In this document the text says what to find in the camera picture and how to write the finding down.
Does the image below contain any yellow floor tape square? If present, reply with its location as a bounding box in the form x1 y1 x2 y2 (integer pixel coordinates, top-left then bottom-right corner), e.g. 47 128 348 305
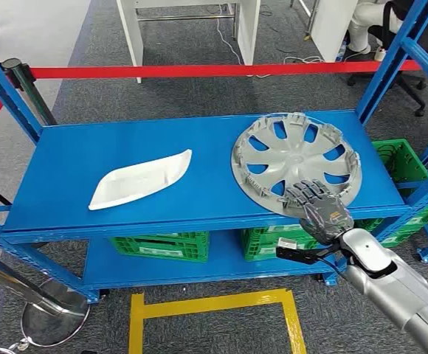
129 288 308 354

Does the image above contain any long red barrier belt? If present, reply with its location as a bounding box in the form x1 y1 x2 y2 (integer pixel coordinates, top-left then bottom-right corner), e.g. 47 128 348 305
29 58 428 80

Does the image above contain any white desk panel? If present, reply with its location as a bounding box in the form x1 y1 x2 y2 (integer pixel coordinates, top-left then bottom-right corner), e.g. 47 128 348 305
310 0 359 63

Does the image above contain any person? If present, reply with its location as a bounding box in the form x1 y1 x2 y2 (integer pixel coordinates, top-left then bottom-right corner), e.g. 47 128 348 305
348 0 404 55

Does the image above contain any black office chair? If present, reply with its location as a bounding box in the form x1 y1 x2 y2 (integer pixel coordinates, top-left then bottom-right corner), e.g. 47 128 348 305
346 0 428 118

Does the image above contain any chrome barrier stanchion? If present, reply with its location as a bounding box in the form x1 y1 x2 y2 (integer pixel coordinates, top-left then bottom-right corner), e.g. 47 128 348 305
0 244 91 349

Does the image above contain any grey plastic wheel hubcap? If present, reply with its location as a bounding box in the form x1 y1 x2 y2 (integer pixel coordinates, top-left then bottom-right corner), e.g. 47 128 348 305
231 112 364 218

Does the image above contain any chrome star chair base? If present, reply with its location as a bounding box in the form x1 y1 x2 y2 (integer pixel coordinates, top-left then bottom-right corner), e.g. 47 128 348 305
0 337 30 354

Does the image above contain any white curved plastic part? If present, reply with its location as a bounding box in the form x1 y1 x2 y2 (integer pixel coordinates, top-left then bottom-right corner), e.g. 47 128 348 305
88 148 193 212

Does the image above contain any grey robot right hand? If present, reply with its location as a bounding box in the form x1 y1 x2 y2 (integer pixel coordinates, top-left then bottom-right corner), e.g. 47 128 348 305
283 178 355 247

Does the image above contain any white desk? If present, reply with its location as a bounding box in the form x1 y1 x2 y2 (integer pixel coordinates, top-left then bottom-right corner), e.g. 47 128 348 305
116 0 262 85

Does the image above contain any black cable bundle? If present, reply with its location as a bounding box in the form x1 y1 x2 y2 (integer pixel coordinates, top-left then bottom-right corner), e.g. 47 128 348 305
380 146 401 172

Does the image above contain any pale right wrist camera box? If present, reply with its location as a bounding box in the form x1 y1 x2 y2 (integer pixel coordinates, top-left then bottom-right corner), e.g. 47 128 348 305
276 237 325 266

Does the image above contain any white floor cable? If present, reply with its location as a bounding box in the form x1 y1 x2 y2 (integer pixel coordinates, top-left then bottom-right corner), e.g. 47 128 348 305
213 4 325 79

